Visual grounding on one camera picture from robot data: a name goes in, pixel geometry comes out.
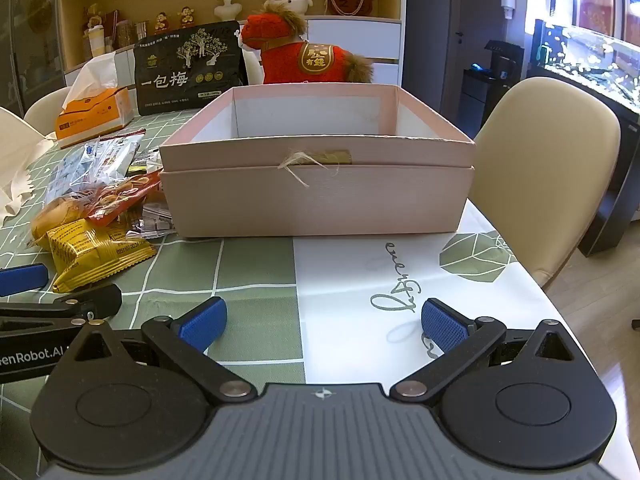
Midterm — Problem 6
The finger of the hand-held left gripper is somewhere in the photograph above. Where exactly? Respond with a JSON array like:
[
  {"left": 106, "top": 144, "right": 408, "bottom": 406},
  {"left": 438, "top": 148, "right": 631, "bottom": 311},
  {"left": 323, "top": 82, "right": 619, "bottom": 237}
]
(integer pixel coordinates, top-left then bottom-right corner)
[
  {"left": 0, "top": 265, "right": 50, "bottom": 296},
  {"left": 0, "top": 283, "right": 123, "bottom": 322}
]

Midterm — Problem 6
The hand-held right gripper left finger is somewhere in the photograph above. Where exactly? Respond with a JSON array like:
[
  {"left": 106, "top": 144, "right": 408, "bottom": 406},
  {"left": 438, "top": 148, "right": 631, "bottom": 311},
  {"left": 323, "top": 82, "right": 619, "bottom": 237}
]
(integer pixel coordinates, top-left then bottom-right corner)
[{"left": 70, "top": 296, "right": 256, "bottom": 406}]

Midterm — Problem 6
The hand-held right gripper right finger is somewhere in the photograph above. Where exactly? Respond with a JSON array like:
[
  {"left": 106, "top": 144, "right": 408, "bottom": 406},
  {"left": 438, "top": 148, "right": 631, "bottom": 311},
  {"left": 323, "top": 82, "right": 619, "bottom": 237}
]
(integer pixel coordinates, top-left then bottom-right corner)
[{"left": 389, "top": 297, "right": 576, "bottom": 406}]

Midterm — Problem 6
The yellow snack packet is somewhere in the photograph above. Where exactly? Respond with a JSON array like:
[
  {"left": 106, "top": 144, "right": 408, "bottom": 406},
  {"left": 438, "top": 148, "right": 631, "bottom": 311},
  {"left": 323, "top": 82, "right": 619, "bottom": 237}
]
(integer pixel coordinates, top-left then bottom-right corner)
[{"left": 46, "top": 220, "right": 157, "bottom": 294}]

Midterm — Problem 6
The pink cardboard box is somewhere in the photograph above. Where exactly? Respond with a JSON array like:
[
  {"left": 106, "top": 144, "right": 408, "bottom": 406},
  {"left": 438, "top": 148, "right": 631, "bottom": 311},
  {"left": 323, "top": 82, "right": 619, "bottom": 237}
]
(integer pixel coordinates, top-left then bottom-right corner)
[{"left": 159, "top": 85, "right": 476, "bottom": 239}]

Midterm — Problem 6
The bread bun in clear packet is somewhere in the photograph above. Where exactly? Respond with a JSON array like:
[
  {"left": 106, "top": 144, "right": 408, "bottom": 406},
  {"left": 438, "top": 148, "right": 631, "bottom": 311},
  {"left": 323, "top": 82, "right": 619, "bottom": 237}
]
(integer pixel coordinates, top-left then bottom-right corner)
[{"left": 31, "top": 197, "right": 89, "bottom": 241}]

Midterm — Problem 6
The small clear dark packet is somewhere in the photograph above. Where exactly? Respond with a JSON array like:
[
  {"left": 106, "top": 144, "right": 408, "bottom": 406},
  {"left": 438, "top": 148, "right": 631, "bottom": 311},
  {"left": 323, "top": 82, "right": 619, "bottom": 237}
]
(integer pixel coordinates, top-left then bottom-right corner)
[{"left": 125, "top": 200, "right": 177, "bottom": 239}]

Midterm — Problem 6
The red snack packet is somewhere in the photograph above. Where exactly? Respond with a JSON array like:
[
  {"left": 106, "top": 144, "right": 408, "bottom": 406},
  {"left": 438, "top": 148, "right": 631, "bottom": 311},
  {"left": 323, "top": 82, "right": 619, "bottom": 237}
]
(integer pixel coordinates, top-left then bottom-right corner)
[{"left": 84, "top": 172, "right": 164, "bottom": 227}]

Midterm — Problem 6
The crumpled white tissue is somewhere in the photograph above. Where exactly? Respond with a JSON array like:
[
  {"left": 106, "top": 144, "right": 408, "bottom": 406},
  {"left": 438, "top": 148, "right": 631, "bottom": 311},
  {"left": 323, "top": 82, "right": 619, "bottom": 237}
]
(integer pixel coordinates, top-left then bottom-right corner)
[{"left": 0, "top": 135, "right": 57, "bottom": 227}]

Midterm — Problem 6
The small beige chair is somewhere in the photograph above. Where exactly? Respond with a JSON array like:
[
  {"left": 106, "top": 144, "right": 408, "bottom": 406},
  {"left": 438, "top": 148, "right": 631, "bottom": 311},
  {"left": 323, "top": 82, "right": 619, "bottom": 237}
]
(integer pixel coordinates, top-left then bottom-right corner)
[{"left": 23, "top": 86, "right": 74, "bottom": 136}]

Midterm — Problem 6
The orange tissue box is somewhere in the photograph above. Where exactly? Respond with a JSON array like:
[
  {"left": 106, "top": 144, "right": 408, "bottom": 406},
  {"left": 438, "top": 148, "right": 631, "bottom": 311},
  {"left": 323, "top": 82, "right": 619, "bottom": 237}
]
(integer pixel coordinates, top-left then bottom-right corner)
[{"left": 54, "top": 51, "right": 136, "bottom": 149}]

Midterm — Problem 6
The large beige chair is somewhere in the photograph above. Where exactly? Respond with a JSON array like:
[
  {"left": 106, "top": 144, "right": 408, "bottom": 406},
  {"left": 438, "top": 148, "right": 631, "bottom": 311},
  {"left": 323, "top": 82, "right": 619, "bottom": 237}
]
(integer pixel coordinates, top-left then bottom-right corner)
[{"left": 472, "top": 77, "right": 622, "bottom": 292}]

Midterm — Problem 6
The black snack bag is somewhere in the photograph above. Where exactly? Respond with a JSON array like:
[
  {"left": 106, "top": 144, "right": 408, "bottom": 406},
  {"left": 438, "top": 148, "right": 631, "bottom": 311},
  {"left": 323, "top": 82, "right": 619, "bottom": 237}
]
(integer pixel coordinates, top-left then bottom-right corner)
[{"left": 132, "top": 20, "right": 249, "bottom": 116}]

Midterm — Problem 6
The black water dispenser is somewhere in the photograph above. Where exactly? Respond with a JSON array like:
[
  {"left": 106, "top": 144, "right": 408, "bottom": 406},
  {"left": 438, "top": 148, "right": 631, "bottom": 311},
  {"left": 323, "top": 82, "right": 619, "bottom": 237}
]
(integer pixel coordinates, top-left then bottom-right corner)
[{"left": 460, "top": 40, "right": 526, "bottom": 132}]

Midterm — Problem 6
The yellow drink bottle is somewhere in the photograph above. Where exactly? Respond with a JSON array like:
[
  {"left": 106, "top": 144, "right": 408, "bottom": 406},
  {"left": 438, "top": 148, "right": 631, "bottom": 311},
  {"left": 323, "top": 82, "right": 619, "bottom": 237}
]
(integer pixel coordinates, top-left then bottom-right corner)
[{"left": 88, "top": 25, "right": 107, "bottom": 59}]

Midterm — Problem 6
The red plush horse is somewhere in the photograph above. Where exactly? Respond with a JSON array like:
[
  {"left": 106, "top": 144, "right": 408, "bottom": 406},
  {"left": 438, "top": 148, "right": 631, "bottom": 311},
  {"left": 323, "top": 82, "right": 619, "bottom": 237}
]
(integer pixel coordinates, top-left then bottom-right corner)
[{"left": 239, "top": 2, "right": 376, "bottom": 85}]

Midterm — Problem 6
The lit fish tank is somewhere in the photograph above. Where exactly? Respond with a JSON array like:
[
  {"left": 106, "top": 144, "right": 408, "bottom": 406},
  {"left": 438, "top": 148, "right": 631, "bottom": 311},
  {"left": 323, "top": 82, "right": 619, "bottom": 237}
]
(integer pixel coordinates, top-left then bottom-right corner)
[{"left": 531, "top": 0, "right": 640, "bottom": 113}]

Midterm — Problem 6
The wooden shelf cabinet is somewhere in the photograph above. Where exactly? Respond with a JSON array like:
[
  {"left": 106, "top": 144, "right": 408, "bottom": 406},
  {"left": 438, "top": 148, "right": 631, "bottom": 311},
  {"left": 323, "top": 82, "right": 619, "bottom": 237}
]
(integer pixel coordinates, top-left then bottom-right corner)
[{"left": 56, "top": 0, "right": 406, "bottom": 87}]

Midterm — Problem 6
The white vase with plant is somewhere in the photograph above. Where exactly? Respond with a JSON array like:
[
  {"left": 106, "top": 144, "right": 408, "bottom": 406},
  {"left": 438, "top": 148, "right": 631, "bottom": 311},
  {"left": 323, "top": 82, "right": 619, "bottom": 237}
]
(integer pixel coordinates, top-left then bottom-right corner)
[{"left": 214, "top": 0, "right": 242, "bottom": 22}]

